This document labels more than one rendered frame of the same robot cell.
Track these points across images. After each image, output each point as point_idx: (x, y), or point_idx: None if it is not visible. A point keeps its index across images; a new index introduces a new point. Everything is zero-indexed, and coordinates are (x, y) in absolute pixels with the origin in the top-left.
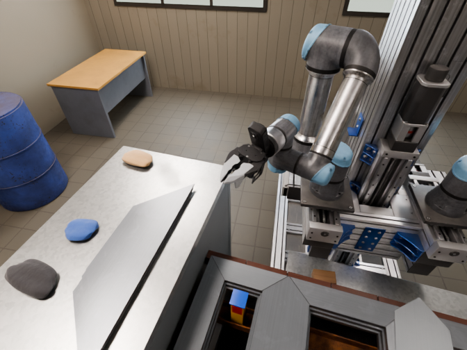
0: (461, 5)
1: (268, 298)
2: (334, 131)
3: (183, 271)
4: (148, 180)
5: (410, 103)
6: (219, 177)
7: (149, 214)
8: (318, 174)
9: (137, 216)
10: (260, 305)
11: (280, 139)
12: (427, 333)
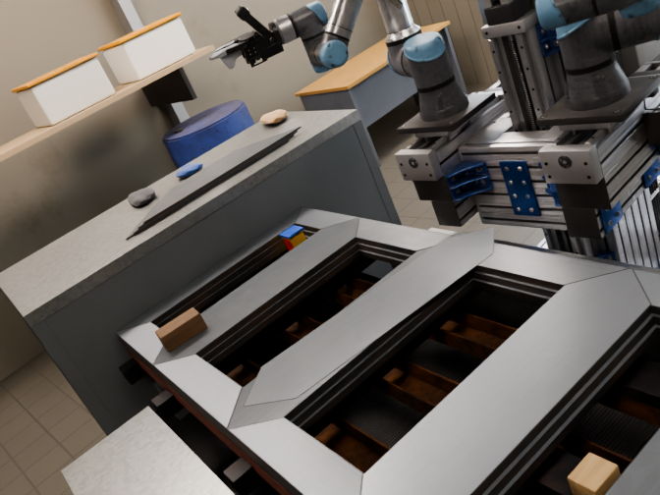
0: None
1: (320, 234)
2: (336, 4)
3: (237, 191)
4: (269, 134)
5: None
6: (335, 120)
7: (241, 153)
8: (320, 53)
9: (232, 155)
10: (308, 239)
11: (283, 23)
12: (460, 255)
